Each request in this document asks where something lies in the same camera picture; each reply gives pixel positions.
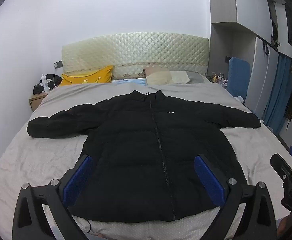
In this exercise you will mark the grey wardrobe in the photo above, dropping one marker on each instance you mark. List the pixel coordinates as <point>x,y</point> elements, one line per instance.
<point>243,17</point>

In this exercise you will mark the pink pillow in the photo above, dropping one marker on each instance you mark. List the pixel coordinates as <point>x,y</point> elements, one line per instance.
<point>152,70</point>

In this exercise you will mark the beige pillow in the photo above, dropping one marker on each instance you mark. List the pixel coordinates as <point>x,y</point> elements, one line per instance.
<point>158,78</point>

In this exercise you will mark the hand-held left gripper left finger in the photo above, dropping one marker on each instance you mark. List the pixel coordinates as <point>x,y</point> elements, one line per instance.
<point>77,180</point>

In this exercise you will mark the cream quilted headboard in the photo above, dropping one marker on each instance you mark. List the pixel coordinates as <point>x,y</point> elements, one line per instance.
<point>136,50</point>

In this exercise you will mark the wall socket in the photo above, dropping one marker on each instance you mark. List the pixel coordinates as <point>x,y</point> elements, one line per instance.
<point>58,65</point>

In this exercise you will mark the bed with grey sheet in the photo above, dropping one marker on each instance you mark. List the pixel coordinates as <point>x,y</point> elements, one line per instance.
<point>31,155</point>

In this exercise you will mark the blue curtain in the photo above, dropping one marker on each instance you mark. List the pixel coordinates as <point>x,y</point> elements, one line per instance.
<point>278,95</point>

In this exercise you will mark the wooden nightstand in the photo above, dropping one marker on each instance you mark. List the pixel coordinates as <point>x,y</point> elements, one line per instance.
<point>36,101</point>

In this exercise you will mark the white round object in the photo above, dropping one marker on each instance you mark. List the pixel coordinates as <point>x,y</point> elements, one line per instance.
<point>240,99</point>

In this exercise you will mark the grey pillow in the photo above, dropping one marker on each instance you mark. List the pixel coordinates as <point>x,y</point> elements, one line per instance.
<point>198,77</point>

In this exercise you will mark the black bag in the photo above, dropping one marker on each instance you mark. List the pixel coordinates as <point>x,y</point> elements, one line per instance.
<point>53,80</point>

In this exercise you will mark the white bottle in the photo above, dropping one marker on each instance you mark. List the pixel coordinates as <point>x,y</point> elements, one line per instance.
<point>45,83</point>

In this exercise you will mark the yellow pillow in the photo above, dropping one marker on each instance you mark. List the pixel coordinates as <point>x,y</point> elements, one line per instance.
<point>86,77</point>

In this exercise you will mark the black puffer jacket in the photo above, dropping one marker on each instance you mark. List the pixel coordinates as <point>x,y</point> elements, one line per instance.
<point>141,150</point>

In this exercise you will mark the cream pillow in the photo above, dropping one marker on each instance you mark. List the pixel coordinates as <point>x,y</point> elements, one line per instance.
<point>179,77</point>

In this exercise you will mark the light blue printed cloth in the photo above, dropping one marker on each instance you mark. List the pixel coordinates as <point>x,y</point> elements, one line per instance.
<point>128,81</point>

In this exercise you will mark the blue padded board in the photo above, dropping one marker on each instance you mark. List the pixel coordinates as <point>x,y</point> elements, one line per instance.
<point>238,77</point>

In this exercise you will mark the group of cosmetic bottles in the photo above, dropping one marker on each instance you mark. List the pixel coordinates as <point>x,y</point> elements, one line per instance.
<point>218,78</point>

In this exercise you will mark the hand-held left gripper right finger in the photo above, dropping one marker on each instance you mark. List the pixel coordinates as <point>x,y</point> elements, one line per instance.
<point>210,180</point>

